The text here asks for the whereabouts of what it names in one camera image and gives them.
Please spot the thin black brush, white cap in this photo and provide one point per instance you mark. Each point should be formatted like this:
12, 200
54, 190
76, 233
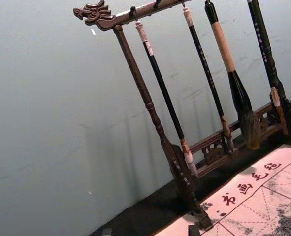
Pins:
160, 81

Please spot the dark wooden dragon brush rack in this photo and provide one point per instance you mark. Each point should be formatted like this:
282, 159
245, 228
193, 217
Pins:
133, 66

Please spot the black table cloth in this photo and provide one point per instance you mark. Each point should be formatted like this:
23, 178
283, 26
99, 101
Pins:
160, 209

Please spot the small black block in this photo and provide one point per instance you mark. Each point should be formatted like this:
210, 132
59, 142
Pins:
194, 231

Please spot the black brush, cream ferrule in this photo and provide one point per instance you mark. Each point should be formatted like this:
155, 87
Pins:
276, 97

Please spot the white felt calligraphy mat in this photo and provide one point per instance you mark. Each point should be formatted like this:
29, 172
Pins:
258, 209

